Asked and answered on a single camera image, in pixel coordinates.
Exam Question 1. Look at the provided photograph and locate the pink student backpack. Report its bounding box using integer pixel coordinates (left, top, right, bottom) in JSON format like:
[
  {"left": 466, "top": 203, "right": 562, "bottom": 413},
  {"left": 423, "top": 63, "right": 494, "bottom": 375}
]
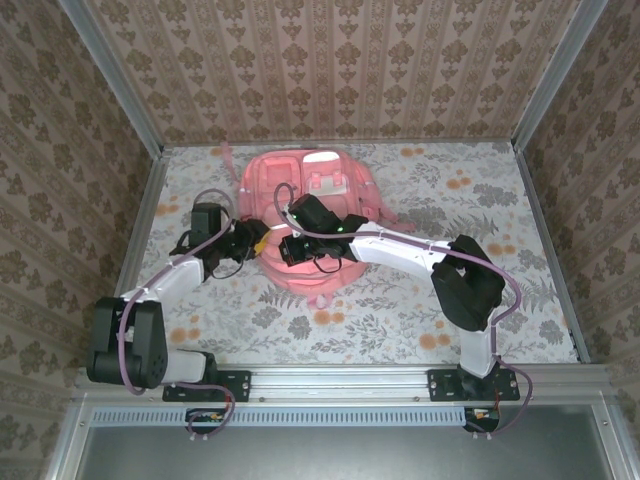
[{"left": 219, "top": 141, "right": 401, "bottom": 309}]

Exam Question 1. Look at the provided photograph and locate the floral tablecloth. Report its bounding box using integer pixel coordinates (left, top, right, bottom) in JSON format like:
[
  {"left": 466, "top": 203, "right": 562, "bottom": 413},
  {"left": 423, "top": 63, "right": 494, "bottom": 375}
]
[{"left": 117, "top": 142, "right": 581, "bottom": 366}]

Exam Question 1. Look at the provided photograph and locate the black controller box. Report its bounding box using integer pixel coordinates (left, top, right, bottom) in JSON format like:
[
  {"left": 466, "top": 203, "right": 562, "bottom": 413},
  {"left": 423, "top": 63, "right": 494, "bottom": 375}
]
[
  {"left": 185, "top": 407, "right": 227, "bottom": 435},
  {"left": 463, "top": 405, "right": 501, "bottom": 434}
]

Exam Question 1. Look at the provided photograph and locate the grey metal sheet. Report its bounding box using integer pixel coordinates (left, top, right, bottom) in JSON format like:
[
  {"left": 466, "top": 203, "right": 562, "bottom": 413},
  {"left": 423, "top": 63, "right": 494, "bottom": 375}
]
[{"left": 49, "top": 404, "right": 626, "bottom": 480}]

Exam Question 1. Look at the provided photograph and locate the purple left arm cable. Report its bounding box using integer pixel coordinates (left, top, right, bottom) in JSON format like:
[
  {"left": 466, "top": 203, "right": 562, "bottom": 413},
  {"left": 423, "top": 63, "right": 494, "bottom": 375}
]
[{"left": 117, "top": 189, "right": 237, "bottom": 444}]

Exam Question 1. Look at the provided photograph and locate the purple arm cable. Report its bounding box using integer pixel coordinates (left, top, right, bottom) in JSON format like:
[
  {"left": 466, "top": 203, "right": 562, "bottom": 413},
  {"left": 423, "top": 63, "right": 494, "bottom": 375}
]
[
  {"left": 117, "top": 189, "right": 237, "bottom": 444},
  {"left": 273, "top": 182, "right": 534, "bottom": 437}
]

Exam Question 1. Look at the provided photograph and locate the aluminium side rail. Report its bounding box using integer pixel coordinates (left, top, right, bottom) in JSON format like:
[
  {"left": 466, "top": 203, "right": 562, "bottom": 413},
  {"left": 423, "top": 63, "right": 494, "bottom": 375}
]
[
  {"left": 94, "top": 149, "right": 171, "bottom": 366},
  {"left": 514, "top": 149, "right": 591, "bottom": 364}
]

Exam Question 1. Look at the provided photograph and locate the aluminium mounting rail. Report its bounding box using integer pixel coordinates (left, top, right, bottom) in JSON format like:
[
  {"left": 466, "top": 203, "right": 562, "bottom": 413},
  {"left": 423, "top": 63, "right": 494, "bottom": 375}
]
[{"left": 74, "top": 364, "right": 614, "bottom": 401}]

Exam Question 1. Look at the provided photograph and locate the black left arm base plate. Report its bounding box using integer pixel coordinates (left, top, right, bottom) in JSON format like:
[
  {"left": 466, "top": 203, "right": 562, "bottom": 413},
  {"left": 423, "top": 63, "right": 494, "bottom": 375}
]
[{"left": 162, "top": 369, "right": 252, "bottom": 403}]

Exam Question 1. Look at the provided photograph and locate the grey slotted cable duct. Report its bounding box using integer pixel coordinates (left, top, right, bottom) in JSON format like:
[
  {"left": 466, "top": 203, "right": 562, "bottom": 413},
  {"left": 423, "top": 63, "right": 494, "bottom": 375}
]
[{"left": 92, "top": 407, "right": 469, "bottom": 427}]

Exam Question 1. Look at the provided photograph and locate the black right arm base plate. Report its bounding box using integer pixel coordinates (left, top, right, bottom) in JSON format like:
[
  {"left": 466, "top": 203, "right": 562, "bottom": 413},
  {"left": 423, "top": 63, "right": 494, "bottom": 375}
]
[{"left": 427, "top": 368, "right": 521, "bottom": 403}]

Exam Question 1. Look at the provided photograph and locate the aluminium frame post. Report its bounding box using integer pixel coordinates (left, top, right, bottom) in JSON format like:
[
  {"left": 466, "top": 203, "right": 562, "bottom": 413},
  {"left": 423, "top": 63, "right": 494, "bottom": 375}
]
[
  {"left": 512, "top": 0, "right": 609, "bottom": 151},
  {"left": 57, "top": 0, "right": 166, "bottom": 157}
]

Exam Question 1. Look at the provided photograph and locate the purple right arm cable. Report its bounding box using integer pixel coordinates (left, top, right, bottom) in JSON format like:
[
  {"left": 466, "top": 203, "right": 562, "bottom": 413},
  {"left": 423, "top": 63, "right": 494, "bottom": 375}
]
[{"left": 273, "top": 182, "right": 534, "bottom": 437}]

